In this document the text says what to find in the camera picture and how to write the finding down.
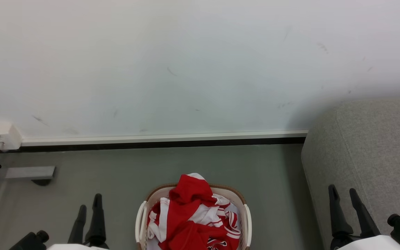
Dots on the white wall socket box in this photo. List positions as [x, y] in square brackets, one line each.
[2, 135]

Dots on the red and white clothes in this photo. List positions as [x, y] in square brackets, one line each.
[193, 218]

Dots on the grey fabric sofa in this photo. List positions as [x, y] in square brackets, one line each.
[370, 156]

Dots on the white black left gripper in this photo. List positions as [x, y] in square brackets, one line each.
[78, 247]

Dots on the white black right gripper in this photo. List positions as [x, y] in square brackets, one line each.
[370, 243]

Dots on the white wall baseboard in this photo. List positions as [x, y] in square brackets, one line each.
[161, 138]

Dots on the black round foot pad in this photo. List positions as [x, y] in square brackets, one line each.
[42, 182]

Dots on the white laundry basket brown rim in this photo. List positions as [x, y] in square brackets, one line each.
[141, 222]

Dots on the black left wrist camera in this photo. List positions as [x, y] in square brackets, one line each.
[30, 241]

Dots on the grey metal frame leg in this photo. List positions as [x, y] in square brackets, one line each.
[26, 172]

